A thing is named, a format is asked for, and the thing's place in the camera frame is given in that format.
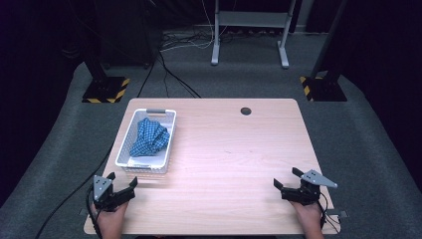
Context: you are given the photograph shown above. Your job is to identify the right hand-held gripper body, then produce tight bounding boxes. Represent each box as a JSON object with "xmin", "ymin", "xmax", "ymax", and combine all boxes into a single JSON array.
[{"xmin": 282, "ymin": 169, "xmax": 338, "ymax": 205}]

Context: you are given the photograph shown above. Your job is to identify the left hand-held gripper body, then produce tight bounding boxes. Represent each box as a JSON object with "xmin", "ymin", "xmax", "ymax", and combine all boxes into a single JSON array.
[{"xmin": 93, "ymin": 174, "xmax": 127, "ymax": 212}]

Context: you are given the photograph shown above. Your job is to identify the white perforated plastic basket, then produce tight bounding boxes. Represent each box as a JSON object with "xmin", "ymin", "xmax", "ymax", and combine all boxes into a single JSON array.
[{"xmin": 114, "ymin": 108, "xmax": 177, "ymax": 175}]

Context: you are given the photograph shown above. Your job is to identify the blue checked cloth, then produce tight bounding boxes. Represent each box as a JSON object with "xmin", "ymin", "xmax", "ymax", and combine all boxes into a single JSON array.
[{"xmin": 128, "ymin": 118, "xmax": 171, "ymax": 157}]

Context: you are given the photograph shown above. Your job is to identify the person's right hand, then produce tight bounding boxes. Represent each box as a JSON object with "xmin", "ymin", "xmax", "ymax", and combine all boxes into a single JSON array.
[{"xmin": 292, "ymin": 200, "xmax": 323, "ymax": 232}]

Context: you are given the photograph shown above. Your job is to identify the person's left hand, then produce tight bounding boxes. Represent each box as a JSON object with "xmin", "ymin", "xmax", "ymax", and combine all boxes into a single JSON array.
[{"xmin": 91, "ymin": 202, "xmax": 128, "ymax": 233}]

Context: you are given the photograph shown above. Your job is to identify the black stand with striped base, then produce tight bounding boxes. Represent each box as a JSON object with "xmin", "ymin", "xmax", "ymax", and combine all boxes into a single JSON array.
[
  {"xmin": 79, "ymin": 33, "xmax": 131, "ymax": 104},
  {"xmin": 300, "ymin": 0, "xmax": 348, "ymax": 103}
]

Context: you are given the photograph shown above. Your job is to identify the left hand-held gripper cable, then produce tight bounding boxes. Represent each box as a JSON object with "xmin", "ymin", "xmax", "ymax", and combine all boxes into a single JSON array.
[{"xmin": 86, "ymin": 184, "xmax": 104, "ymax": 239}]

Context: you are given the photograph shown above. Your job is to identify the hand-held gripper cable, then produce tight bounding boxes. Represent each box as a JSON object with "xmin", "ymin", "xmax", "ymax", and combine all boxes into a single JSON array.
[
  {"xmin": 86, "ymin": 184, "xmax": 104, "ymax": 239},
  {"xmin": 316, "ymin": 191, "xmax": 341, "ymax": 234}
]

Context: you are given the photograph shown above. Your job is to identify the right hand-held gripper cable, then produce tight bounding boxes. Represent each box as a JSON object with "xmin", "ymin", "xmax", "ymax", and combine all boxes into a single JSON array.
[{"xmin": 316, "ymin": 191, "xmax": 341, "ymax": 234}]

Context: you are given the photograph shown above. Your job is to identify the black floor cable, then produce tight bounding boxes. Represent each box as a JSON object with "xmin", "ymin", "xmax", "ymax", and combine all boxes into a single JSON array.
[
  {"xmin": 158, "ymin": 49, "xmax": 202, "ymax": 100},
  {"xmin": 34, "ymin": 145, "xmax": 113, "ymax": 239}
]

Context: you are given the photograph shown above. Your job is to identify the bundle of floor cables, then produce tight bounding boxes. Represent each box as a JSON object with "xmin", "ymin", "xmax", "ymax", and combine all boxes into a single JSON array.
[{"xmin": 161, "ymin": 28, "xmax": 240, "ymax": 53}]

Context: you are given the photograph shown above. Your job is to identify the grey metal desk frame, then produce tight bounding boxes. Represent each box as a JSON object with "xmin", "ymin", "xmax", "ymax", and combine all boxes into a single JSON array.
[{"xmin": 211, "ymin": 0, "xmax": 298, "ymax": 70}]

